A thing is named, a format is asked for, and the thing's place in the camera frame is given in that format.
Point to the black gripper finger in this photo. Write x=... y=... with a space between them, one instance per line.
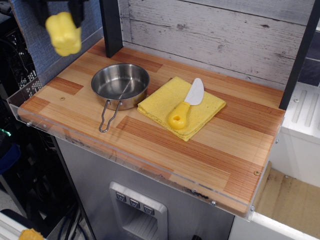
x=42 y=12
x=76 y=8

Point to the yellow plastic bell pepper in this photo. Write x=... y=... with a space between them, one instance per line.
x=65 y=37

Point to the stainless steel pot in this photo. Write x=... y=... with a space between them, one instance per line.
x=122 y=86

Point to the blue fabric panel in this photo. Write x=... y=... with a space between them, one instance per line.
x=38 y=42

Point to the yellow folded cloth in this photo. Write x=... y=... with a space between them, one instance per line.
x=159 y=105

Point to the silver toy fridge cabinet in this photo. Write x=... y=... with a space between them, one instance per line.
x=188 y=217

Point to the silver water dispenser panel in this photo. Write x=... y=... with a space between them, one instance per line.
x=138 y=216

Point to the yellow object bottom corner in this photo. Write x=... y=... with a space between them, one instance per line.
x=30 y=234

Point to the clear acrylic edge guard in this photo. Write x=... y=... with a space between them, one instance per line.
x=222 y=164

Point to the white toy sink unit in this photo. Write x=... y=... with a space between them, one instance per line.
x=287 y=204

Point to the black left vertical post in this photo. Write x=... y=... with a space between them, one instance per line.
x=111 y=24

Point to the black vertical post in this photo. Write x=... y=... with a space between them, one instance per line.
x=301 y=55
x=111 y=24

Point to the toy knife yellow handle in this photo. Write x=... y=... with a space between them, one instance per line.
x=178 y=117

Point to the black right vertical post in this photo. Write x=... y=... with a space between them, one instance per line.
x=301 y=55

